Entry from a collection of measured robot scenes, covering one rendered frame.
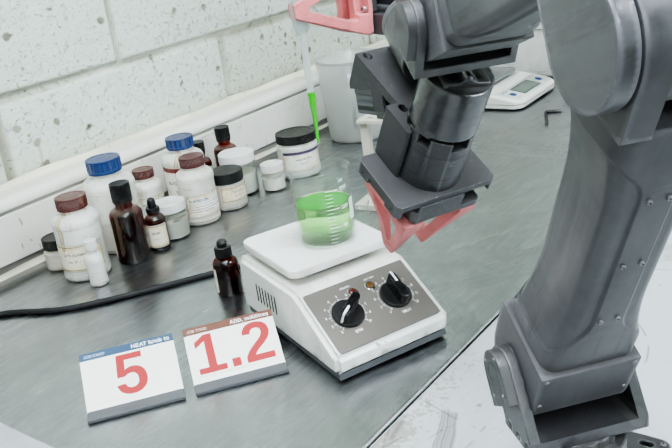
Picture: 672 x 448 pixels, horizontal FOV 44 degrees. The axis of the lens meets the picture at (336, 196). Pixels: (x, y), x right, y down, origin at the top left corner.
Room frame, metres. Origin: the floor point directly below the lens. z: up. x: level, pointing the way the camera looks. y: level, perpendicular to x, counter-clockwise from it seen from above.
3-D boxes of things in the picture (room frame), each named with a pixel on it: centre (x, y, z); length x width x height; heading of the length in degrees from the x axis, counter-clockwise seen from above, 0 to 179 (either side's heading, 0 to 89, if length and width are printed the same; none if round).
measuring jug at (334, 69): (1.49, -0.06, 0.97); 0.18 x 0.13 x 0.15; 175
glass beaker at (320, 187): (0.81, 0.02, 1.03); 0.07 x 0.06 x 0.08; 120
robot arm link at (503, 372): (0.47, -0.13, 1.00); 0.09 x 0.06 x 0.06; 100
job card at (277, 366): (0.72, 0.12, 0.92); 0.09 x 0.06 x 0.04; 103
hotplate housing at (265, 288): (0.79, 0.02, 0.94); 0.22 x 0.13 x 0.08; 29
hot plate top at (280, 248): (0.82, 0.03, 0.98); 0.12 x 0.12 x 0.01; 29
